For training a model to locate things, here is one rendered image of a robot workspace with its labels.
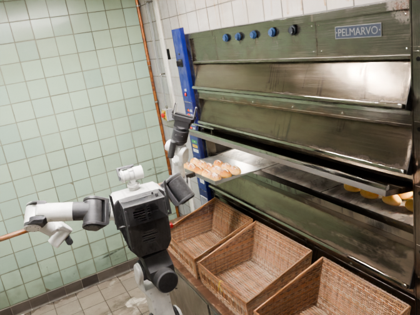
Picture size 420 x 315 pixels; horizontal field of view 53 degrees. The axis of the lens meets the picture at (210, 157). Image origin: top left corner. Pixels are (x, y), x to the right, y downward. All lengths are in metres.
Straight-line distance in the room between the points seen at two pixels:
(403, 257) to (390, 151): 0.48
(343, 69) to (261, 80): 0.61
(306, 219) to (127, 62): 2.24
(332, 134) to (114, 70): 2.32
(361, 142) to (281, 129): 0.56
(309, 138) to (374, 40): 0.62
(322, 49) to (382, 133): 0.48
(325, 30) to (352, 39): 0.16
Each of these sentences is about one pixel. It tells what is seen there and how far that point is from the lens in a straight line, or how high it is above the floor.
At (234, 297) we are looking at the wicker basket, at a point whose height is 0.71.
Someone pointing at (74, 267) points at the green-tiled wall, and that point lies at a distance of 4.19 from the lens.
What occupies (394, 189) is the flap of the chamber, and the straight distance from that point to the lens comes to 1.79.
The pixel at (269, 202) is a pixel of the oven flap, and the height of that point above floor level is 1.01.
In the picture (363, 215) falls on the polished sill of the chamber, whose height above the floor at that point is 1.18.
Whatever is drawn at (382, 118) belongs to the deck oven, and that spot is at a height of 1.65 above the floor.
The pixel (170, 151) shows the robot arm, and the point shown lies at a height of 1.52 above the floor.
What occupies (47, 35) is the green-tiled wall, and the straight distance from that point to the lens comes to 3.79.
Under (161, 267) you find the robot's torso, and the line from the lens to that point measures 2.16.
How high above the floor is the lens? 2.10
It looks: 17 degrees down
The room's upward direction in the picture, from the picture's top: 9 degrees counter-clockwise
